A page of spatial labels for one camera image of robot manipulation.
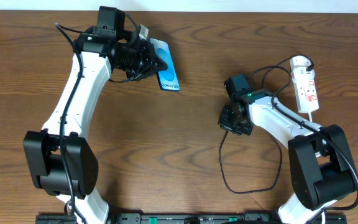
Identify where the white power strip cord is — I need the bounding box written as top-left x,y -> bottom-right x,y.
308,112 -> 326,224

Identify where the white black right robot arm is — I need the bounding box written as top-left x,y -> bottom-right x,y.
218,74 -> 358,223

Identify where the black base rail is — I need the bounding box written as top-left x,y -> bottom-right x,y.
35,212 -> 347,224

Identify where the white power strip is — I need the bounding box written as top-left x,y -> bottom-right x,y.
290,55 -> 319,114

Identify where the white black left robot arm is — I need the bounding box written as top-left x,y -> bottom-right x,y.
23,6 -> 170,223

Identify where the black USB charging cable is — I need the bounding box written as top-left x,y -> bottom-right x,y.
218,54 -> 315,195

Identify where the blue Galaxy smartphone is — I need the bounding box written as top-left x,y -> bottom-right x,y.
149,37 -> 181,93

